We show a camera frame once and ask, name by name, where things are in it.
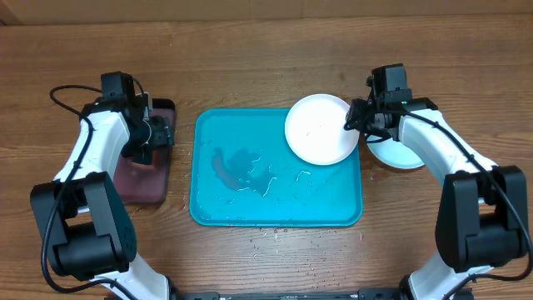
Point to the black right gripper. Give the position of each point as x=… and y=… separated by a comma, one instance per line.
x=359, y=119

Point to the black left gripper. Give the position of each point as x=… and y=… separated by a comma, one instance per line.
x=164, y=135

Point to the light blue plate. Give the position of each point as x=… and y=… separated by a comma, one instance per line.
x=392, y=153

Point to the white plate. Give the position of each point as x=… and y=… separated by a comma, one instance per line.
x=314, y=130

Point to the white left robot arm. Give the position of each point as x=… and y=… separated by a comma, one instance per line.
x=122, y=153

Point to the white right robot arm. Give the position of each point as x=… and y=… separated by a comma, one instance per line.
x=482, y=221

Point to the black tray of soapy water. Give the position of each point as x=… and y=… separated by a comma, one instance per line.
x=143, y=184

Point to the teal plastic tray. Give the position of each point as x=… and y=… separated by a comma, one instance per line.
x=244, y=174

